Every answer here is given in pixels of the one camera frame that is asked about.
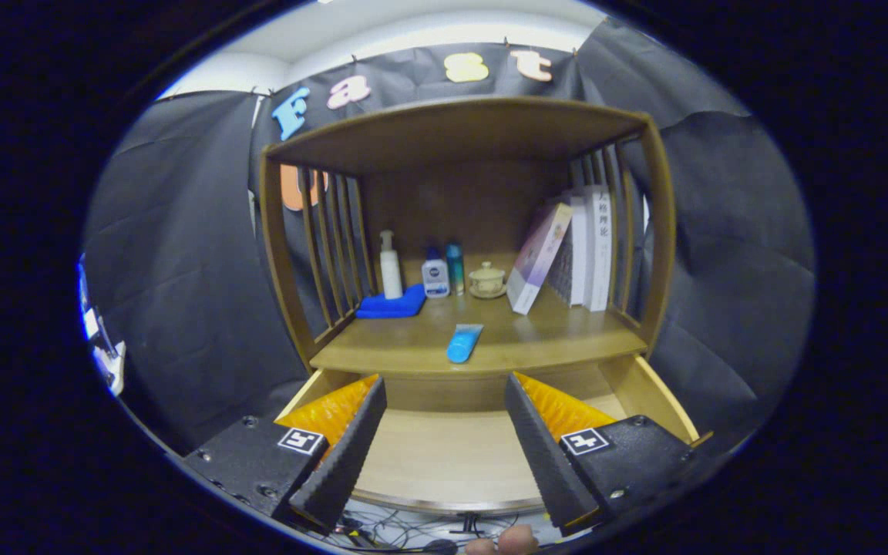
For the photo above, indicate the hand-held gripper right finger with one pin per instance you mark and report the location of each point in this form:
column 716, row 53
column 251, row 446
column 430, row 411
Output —
column 540, row 447

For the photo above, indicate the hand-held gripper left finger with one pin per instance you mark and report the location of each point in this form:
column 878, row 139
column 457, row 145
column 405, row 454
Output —
column 348, row 447

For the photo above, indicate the wooden drawer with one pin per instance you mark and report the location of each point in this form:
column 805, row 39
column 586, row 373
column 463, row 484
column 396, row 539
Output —
column 452, row 455

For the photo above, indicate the blue gradient squeeze tube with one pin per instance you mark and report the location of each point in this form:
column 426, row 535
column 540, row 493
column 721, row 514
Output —
column 463, row 343

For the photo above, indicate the wooden countertop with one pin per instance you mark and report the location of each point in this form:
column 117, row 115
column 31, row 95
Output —
column 552, row 335

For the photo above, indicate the wooden cabinet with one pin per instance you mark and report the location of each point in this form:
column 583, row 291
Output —
column 452, row 131

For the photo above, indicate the dark rounded object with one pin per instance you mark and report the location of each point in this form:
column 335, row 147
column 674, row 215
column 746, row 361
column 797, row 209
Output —
column 440, row 546

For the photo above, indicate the blue folded cloth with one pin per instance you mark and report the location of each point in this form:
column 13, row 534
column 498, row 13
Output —
column 390, row 307

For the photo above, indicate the beige ceramic lidded cup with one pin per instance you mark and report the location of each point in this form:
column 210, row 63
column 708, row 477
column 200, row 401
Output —
column 487, row 281

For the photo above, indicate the white pump bottle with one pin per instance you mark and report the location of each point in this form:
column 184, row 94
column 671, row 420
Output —
column 391, row 277

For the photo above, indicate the purple and white book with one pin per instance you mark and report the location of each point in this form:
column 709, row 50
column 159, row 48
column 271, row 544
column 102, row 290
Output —
column 536, row 258

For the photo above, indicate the white bottle blue cap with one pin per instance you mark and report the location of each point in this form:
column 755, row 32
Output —
column 435, row 279

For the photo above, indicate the slim teal bottle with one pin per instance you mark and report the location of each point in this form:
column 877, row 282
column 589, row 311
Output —
column 455, row 274

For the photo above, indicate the white book grey pages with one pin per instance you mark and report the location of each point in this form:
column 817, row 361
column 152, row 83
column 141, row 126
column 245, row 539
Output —
column 576, row 254

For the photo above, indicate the black backdrop cloth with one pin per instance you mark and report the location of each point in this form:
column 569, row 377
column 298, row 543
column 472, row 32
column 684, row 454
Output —
column 182, row 270

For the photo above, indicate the white side shelf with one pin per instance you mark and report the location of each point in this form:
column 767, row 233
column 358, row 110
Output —
column 109, row 362

